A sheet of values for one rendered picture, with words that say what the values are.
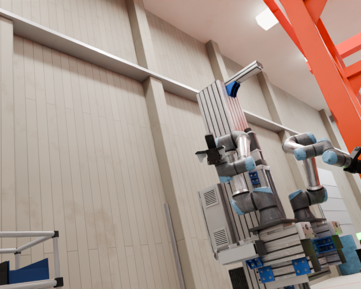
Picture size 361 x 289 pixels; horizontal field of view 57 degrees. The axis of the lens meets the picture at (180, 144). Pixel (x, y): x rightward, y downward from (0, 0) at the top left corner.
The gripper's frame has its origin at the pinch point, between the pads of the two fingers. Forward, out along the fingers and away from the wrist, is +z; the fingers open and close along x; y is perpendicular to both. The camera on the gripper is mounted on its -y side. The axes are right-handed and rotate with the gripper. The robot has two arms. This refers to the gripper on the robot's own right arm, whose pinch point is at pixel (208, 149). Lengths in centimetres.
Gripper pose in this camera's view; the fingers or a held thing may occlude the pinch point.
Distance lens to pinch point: 165.8
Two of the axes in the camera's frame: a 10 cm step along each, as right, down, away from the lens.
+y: 1.9, 9.7, -1.3
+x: -9.5, 2.2, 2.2
